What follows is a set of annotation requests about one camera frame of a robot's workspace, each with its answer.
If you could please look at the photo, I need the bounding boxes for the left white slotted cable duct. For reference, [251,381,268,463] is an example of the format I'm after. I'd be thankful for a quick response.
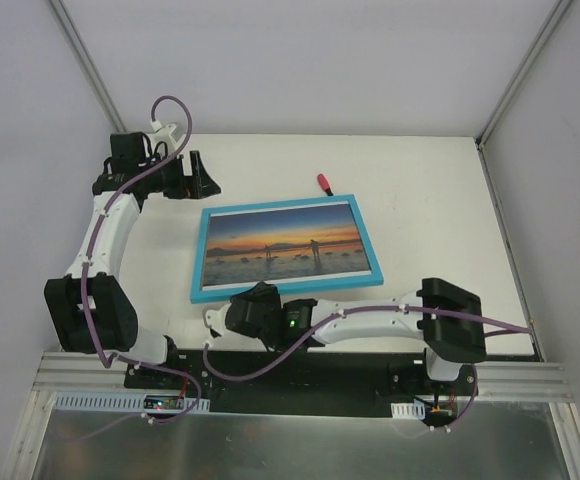
[55,392,210,414]

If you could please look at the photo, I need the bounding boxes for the sunset fishing photo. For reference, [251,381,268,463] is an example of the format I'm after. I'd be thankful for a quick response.
[203,200,375,289]

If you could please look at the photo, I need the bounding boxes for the white slotted cable duct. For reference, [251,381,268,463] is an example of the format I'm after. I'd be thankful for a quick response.
[390,401,426,421]
[55,392,210,414]

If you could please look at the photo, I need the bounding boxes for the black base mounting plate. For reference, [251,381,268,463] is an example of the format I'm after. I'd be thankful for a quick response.
[123,349,476,415]

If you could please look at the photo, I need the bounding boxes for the blue wooden picture frame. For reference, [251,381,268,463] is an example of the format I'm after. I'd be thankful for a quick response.
[189,193,385,305]

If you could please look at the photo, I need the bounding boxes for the right aluminium corner post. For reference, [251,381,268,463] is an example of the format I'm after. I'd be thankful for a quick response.
[475,0,576,151]

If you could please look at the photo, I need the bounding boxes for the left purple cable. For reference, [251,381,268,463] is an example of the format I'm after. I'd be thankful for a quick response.
[59,94,204,442]

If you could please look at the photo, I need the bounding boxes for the aluminium front rail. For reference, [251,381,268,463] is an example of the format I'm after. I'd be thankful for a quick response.
[31,352,574,403]

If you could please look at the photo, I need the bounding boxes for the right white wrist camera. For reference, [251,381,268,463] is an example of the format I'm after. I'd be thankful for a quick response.
[203,304,230,338]

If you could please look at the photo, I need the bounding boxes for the aluminium corner post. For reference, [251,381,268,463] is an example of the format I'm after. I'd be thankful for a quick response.
[46,0,126,133]
[475,0,576,151]

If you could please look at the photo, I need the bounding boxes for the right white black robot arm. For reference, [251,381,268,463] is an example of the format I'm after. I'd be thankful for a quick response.
[222,277,487,395]

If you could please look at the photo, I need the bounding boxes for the left aluminium corner post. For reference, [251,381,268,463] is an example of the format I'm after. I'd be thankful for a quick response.
[46,0,126,133]

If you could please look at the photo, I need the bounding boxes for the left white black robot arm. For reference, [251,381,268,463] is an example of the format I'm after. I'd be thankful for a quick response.
[44,123,221,389]

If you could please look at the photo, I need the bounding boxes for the right white slotted cable duct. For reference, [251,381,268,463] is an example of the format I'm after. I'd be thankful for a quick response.
[390,401,426,421]

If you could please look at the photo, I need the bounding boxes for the red handled screwdriver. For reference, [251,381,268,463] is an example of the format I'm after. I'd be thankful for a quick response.
[317,173,334,196]

